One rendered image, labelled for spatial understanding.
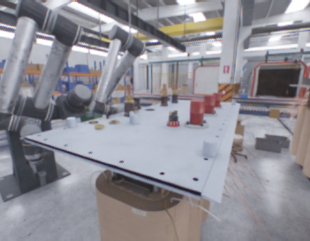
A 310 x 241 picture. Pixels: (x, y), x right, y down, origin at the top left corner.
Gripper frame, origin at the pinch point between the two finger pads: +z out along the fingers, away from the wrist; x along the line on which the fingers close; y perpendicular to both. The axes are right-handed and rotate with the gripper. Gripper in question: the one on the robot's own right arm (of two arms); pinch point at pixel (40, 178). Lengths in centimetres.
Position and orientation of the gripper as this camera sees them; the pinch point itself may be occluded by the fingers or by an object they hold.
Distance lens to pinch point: 138.2
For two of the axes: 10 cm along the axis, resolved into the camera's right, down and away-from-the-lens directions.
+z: 0.0, 9.7, 2.3
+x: 7.8, 1.4, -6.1
